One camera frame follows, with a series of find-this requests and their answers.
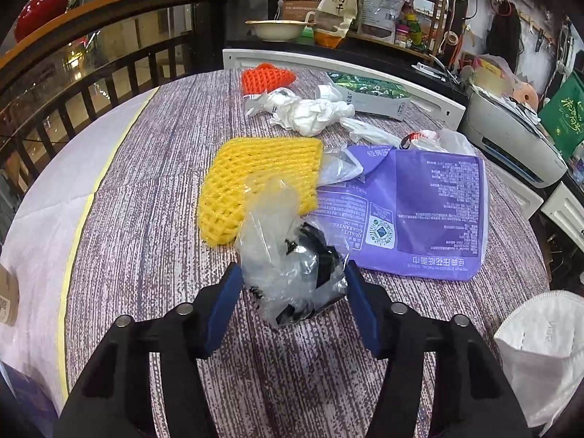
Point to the purple tissue packet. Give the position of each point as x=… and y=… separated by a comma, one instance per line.
x=419, y=210

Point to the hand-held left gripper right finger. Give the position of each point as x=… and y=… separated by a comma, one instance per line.
x=362, y=310

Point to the white cabinet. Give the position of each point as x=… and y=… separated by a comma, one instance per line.
x=283, y=59

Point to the pink lid jar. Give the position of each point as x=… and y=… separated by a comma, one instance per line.
x=401, y=35

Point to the white tissue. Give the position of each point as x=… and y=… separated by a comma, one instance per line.
x=310, y=116

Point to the cream bowl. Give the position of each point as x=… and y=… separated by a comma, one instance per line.
x=278, y=31

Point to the dark wooden railing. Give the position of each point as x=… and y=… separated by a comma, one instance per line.
x=91, y=13

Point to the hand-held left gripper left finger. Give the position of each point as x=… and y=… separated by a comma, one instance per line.
x=226, y=310

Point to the small clear plastic bag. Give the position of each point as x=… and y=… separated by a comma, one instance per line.
x=335, y=166

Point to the white drawer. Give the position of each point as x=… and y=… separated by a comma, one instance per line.
x=565, y=214
x=515, y=191

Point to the yellow foam fruit net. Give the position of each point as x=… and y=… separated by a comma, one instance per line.
x=246, y=178

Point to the red white wrapper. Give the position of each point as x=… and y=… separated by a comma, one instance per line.
x=417, y=139

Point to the cardboard box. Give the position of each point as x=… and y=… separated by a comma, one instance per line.
x=8, y=296

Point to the orange foam fruit net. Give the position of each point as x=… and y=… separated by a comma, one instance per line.
x=264, y=80

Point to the clear plastic wrapper black print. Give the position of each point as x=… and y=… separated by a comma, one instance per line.
x=283, y=264

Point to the clear pouch dark contents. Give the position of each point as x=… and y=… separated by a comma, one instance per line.
x=378, y=13

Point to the yellow green bottle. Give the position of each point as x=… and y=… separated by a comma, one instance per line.
x=412, y=32

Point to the green tote bag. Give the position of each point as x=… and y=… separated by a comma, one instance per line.
x=563, y=114

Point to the black wig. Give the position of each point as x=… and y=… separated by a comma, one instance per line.
x=502, y=32

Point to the large clear plastic bag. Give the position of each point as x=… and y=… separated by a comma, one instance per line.
x=456, y=142

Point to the pink round sponge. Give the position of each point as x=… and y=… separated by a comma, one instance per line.
x=527, y=95

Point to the white printer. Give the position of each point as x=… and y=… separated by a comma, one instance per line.
x=511, y=137

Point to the white plastic strip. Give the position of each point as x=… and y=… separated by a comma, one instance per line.
x=369, y=133

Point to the white brown snack bag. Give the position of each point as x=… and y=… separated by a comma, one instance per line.
x=335, y=9

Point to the green snack packet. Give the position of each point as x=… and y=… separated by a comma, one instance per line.
x=369, y=89

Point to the white face mask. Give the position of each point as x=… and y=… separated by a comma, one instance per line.
x=543, y=328

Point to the red round ornament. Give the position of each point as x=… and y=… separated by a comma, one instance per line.
x=41, y=9

